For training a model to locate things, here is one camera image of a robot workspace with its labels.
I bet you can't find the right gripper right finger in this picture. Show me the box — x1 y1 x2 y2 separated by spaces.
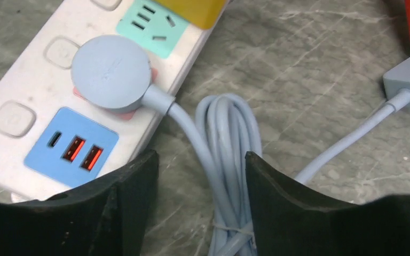
246 152 410 255

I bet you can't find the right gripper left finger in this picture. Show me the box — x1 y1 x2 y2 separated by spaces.
0 150 159 255

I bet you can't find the white power strip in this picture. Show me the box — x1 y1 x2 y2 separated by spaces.
0 1 212 203

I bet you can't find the light blue round plug cable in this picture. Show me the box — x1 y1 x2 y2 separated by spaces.
70 34 410 256

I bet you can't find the yellow cube adapter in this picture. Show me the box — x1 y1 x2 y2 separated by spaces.
155 0 228 30

